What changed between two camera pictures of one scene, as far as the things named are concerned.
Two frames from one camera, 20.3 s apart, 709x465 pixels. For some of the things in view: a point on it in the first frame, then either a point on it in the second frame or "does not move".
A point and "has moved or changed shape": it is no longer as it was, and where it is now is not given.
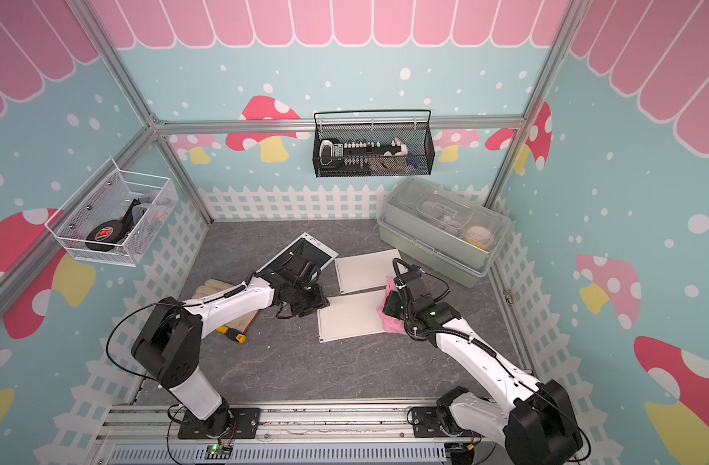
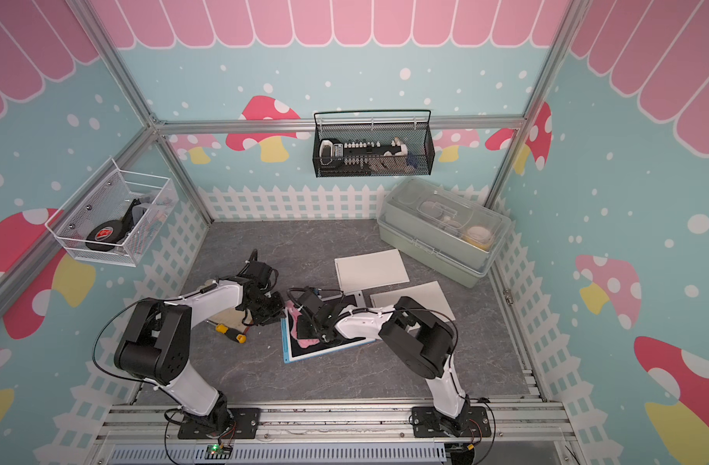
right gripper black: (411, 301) to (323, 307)
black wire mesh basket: (367, 143) does not move
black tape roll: (106, 232) does not move
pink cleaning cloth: (390, 324) has moved or changed shape
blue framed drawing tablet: (306, 247) to (293, 353)
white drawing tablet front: (365, 271) does not move
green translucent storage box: (443, 231) does not move
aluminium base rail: (344, 433) does not move
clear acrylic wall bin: (116, 218) does not move
